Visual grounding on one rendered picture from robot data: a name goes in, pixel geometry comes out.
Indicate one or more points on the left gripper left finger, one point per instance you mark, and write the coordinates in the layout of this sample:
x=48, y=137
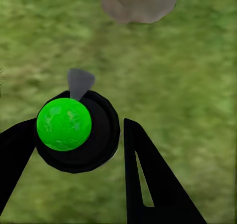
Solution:
x=16, y=146

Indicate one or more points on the pesticide atomizer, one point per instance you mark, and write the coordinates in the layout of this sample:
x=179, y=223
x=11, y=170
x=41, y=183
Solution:
x=78, y=130

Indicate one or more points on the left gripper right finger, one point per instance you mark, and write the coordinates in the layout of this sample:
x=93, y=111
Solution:
x=172, y=204

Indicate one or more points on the tree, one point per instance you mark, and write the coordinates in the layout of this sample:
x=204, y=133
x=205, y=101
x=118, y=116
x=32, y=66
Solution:
x=144, y=11

